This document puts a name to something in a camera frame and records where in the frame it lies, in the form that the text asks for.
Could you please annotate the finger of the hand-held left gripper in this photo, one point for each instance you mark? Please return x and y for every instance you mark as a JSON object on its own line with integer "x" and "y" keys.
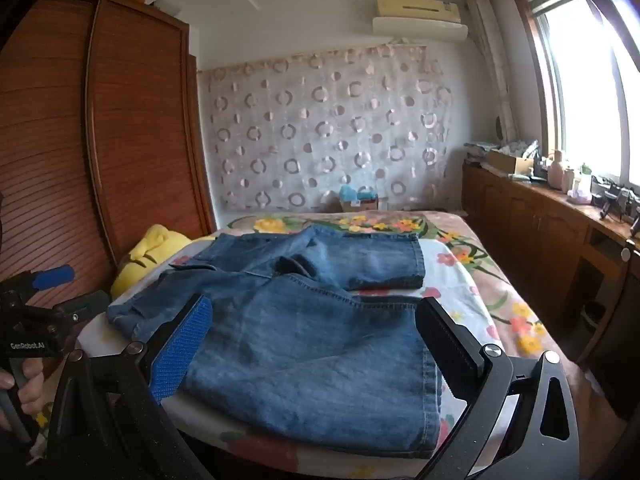
{"x": 55, "y": 277}
{"x": 82, "y": 308}

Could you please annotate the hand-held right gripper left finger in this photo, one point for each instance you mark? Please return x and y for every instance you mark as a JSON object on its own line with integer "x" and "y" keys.
{"x": 181, "y": 347}

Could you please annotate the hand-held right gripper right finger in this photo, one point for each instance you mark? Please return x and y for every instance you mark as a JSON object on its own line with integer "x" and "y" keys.
{"x": 452, "y": 360}

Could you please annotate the blue denim pants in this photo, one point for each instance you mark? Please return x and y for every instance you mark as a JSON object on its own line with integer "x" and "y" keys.
{"x": 300, "y": 350}

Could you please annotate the person's left hand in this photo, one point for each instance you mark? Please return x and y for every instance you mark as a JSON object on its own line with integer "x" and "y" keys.
{"x": 32, "y": 385}

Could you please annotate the yellow plush toy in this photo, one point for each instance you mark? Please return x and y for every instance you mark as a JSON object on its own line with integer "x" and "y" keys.
{"x": 150, "y": 255}

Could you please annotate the floral bed blanket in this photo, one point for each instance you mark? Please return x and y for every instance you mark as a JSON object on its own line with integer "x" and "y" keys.
{"x": 505, "y": 285}

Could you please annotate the wooden cabinet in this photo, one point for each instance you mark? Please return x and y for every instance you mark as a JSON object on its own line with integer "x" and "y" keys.
{"x": 525, "y": 230}

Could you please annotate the wooden wardrobe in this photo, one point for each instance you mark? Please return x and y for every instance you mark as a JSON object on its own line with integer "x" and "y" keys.
{"x": 125, "y": 135}

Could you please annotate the wooden chair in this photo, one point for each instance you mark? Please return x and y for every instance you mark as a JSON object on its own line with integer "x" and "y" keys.
{"x": 602, "y": 260}

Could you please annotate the cardboard box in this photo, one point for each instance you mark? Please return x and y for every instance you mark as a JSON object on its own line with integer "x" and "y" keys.
{"x": 510, "y": 161}

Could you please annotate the pale plastic bag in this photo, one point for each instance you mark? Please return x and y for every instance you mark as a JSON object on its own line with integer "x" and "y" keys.
{"x": 580, "y": 197}

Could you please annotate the pile of papers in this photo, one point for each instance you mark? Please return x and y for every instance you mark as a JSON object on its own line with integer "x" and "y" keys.
{"x": 480, "y": 150}

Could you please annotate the small white bottle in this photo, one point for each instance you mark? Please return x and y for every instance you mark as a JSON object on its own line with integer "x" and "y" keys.
{"x": 569, "y": 181}

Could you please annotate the pink bottle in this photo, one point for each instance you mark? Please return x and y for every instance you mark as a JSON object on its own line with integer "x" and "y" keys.
{"x": 556, "y": 172}

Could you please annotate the green capped bottle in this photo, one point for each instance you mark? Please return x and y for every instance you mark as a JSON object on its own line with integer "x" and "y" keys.
{"x": 585, "y": 180}

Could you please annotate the black device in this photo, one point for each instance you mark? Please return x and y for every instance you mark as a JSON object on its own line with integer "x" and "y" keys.
{"x": 617, "y": 200}

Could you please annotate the circle patterned curtain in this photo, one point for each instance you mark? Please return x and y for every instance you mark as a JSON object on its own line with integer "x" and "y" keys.
{"x": 325, "y": 135}

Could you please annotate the small white box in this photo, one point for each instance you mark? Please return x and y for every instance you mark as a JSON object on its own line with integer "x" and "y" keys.
{"x": 170, "y": 8}

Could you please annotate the white window curtain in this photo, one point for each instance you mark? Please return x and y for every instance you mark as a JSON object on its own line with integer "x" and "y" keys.
{"x": 492, "y": 70}

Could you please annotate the wall air conditioner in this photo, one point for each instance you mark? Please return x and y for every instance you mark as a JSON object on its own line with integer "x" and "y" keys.
{"x": 417, "y": 22}

